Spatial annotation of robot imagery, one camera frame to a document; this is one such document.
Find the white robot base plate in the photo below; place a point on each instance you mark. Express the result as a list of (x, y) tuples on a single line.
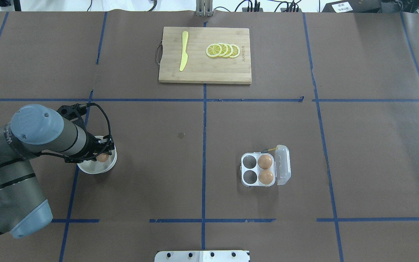
[(203, 256)]

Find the front lemon slice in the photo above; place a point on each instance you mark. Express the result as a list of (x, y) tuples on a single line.
[(213, 50)]

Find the clear plastic egg box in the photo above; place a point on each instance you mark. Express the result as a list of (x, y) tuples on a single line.
[(281, 167)]

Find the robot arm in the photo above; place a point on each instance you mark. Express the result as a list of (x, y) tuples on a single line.
[(35, 131)]

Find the rear lemon slice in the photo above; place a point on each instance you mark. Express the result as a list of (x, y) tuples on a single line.
[(235, 51)]

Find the lemon slice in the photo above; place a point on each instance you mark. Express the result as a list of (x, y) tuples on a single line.
[(235, 51), (229, 50), (224, 49), (213, 50)]

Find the brown egg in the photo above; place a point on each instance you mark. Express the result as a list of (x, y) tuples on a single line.
[(103, 157), (266, 177), (265, 161)]

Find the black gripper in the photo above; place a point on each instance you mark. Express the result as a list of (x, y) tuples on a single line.
[(91, 146)]

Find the black box with label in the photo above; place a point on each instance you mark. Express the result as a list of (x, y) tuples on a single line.
[(353, 6)]

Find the white bowl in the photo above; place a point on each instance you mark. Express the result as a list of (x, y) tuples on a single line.
[(96, 167)]

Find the yellow plastic knife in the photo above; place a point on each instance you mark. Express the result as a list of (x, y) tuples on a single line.
[(184, 55)]

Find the aluminium frame post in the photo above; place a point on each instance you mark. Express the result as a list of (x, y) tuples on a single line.
[(204, 8)]

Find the wooden cutting board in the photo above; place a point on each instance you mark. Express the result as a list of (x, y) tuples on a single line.
[(200, 68)]

